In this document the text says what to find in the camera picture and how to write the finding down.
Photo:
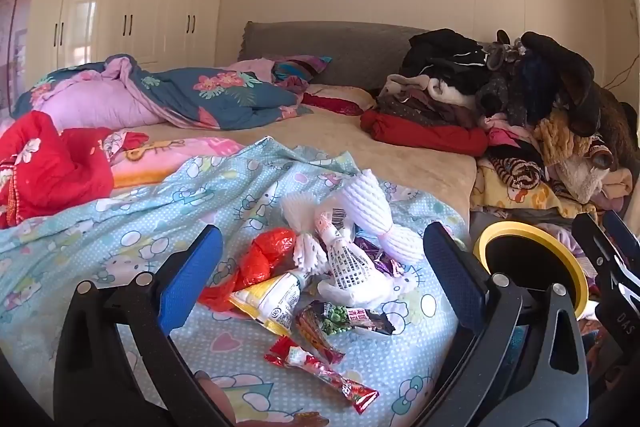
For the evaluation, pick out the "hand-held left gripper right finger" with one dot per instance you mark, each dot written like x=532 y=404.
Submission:
x=452 y=277

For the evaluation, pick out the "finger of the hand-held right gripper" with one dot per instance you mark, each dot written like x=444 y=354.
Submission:
x=595 y=247
x=622 y=232

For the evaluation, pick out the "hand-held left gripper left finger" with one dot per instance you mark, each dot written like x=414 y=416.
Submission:
x=192 y=277

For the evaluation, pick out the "black bin with yellow rim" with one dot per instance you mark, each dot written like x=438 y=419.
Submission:
x=530 y=257

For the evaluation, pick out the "purple foil wrapper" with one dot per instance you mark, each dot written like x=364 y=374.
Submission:
x=385 y=264

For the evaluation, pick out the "orange-red plastic bag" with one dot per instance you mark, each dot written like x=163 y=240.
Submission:
x=265 y=252

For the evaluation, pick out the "yellow white snack packet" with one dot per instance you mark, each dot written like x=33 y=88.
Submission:
x=270 y=302

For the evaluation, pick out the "white printed plastic bag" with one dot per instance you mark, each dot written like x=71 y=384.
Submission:
x=350 y=267

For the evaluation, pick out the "large white foam fruit net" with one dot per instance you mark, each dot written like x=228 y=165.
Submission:
x=372 y=207

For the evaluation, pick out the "small white foam fruit net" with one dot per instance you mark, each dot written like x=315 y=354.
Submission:
x=307 y=251
x=297 y=209

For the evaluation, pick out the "green pea snack packet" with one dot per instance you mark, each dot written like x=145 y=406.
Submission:
x=340 y=317

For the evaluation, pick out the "red-brown snack wrapper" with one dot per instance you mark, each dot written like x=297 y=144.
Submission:
x=315 y=332

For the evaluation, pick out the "long red snack wrapper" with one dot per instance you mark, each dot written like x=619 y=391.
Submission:
x=310 y=362

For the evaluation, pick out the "person's left hand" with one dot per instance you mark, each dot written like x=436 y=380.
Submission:
x=217 y=399

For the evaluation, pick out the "light purple cloth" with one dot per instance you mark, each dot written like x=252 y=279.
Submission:
x=562 y=239

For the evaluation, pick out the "light blue cartoon blanket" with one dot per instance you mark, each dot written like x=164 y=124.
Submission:
x=150 y=217

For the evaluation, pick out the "yellow cartoon blanket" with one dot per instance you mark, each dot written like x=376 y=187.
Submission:
x=515 y=197

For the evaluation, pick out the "pink cartoon blanket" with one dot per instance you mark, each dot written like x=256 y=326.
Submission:
x=150 y=157

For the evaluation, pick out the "folded red cloth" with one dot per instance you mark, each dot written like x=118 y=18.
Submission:
x=425 y=137

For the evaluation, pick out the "bed with beige sheet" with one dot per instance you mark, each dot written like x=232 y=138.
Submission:
x=350 y=142

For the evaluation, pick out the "red floral quilt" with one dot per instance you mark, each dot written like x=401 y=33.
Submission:
x=50 y=167

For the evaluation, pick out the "blue floral quilt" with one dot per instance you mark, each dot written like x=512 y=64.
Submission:
x=215 y=94

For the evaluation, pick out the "pile of clothes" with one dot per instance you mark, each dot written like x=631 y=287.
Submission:
x=500 y=77

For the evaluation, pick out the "beige red pillow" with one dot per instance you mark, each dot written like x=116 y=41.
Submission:
x=340 y=104

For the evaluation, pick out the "light pink cloth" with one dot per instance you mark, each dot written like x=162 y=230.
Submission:
x=250 y=66

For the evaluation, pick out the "striped pillow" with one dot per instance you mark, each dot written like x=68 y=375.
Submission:
x=300 y=69

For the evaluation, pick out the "grey headboard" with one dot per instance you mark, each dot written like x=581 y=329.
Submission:
x=350 y=52

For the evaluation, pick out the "pink cartoon door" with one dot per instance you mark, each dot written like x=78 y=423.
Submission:
x=15 y=37

